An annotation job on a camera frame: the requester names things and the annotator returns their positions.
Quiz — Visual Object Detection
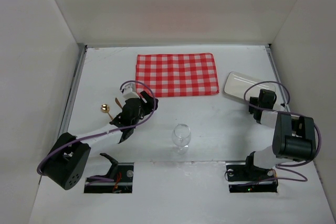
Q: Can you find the gold spoon teal handle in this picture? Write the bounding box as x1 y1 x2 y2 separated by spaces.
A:
100 103 113 120

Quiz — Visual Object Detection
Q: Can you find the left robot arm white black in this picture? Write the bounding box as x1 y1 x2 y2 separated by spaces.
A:
37 90 159 190

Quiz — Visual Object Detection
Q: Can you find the clear wine glass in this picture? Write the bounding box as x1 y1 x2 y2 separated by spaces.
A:
172 124 191 155

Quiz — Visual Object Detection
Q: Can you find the red white checkered cloth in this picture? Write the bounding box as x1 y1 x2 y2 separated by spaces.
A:
135 53 219 98

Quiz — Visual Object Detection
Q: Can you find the left aluminium table rail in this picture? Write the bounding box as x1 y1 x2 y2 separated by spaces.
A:
54 43 87 143

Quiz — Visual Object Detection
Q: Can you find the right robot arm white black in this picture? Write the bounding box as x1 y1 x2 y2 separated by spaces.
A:
242 89 321 181

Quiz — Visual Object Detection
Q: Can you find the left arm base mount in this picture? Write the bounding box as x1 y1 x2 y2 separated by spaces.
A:
83 153 134 194

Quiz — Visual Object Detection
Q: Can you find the right aluminium table rail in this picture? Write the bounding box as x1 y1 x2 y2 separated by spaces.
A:
265 44 291 112

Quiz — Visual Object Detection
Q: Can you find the aluminium table rail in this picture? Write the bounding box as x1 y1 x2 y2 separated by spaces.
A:
265 44 291 112
54 43 87 143

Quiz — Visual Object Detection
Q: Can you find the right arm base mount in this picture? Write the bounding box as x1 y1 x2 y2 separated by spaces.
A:
224 154 278 193

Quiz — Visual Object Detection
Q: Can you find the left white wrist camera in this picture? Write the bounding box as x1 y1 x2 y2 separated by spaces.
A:
121 83 139 100

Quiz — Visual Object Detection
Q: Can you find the white rectangular plate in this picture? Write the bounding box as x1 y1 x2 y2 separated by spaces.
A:
224 71 276 100

